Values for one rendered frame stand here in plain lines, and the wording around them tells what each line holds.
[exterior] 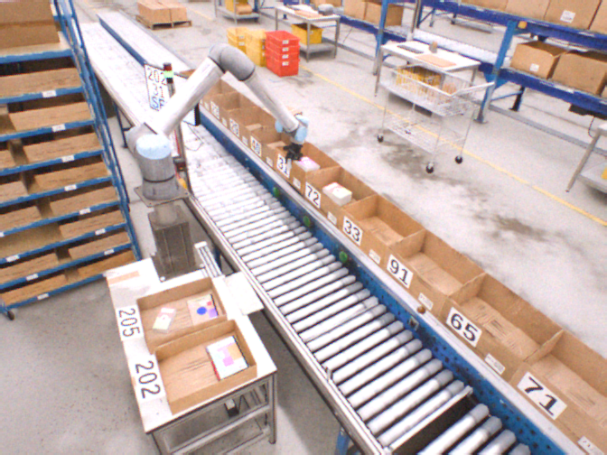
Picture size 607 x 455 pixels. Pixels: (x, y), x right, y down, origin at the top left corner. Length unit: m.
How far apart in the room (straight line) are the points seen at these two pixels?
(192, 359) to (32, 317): 1.81
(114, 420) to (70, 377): 0.46
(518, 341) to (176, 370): 1.55
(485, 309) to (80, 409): 2.37
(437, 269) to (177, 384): 1.42
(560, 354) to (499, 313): 0.29
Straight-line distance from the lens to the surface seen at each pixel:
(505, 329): 2.14
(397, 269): 2.09
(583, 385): 2.12
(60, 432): 2.91
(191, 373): 1.94
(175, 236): 2.21
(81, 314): 3.40
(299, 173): 2.62
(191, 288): 2.19
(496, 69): 6.48
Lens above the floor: 2.38
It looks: 39 degrees down
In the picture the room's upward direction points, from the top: 3 degrees clockwise
